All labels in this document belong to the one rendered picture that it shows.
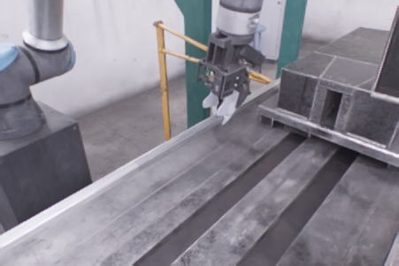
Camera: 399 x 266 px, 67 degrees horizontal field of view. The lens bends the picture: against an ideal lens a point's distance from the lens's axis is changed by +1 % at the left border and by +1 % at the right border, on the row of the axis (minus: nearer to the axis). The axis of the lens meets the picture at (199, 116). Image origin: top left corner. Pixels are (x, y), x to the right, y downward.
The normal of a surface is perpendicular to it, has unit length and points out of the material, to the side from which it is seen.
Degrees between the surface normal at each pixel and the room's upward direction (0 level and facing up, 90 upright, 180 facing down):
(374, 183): 0
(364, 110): 90
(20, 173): 90
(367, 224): 0
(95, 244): 0
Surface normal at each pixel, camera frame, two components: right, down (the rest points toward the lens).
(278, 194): 0.00, -0.87
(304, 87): -0.68, 0.37
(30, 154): 0.78, 0.30
